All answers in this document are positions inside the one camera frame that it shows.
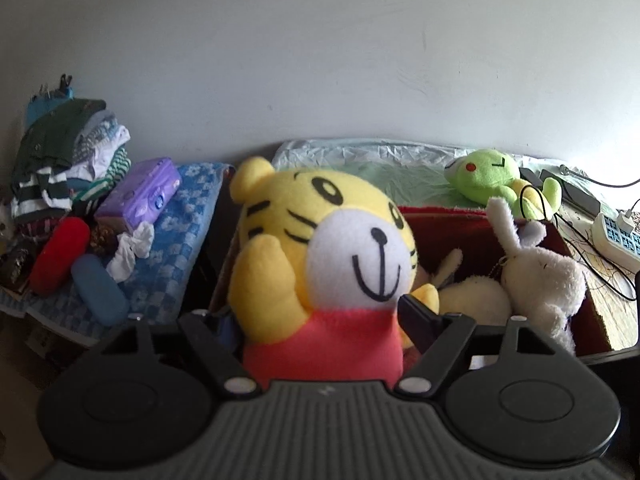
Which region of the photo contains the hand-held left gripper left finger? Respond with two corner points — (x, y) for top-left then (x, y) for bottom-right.
(100, 309), (258, 400)

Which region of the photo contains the black power adapter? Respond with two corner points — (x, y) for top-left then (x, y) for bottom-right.
(540, 167), (601, 213)

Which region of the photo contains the small brown object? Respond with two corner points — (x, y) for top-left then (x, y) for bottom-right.
(89, 225), (121, 256)

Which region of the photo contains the small dark object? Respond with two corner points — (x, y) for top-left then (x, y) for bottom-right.
(0, 245), (38, 291)

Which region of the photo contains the blue checkered towel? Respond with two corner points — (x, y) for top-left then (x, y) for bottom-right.
(0, 161), (236, 348)

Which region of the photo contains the thin black cable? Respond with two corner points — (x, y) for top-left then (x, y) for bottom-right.
(517, 185), (640, 306)

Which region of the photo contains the red pouch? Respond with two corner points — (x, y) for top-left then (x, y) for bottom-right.
(30, 216), (92, 296)

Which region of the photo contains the thick grey cable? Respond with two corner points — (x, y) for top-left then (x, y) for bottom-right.
(560, 164), (640, 188)

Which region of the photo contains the cream plush toy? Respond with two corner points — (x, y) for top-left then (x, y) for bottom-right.
(425, 247), (513, 326)

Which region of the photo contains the yellow tiger plush toy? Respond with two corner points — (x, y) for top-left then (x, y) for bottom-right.
(227, 156), (441, 391)

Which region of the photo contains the teal clip hanger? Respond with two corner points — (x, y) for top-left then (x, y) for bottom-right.
(26, 75), (76, 126)

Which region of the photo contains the pile of folded clothes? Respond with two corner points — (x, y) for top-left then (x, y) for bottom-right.
(10, 97), (132, 241)

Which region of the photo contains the red cardboard box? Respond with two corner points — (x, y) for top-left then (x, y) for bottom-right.
(207, 205), (613, 361)

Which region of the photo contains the white power strip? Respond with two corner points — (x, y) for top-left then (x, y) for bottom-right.
(591, 212), (640, 268)

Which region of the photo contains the green frog plush on bed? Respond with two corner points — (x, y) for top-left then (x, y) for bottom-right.
(444, 147), (563, 221)

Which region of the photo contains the blue glasses case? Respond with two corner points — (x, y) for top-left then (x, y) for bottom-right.
(70, 253), (132, 327)

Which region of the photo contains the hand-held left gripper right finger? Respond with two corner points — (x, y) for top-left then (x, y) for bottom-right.
(395, 292), (573, 398)

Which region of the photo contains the green bed sheet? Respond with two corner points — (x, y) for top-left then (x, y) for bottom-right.
(270, 139), (601, 211)

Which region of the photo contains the white rabbit plush toy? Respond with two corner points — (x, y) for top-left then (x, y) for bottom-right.
(486, 196), (587, 356)

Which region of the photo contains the crumpled white tissue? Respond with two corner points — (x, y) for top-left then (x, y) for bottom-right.
(106, 221), (156, 283)

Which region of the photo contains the purple tissue pack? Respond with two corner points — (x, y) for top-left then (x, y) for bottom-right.
(94, 157), (182, 233)

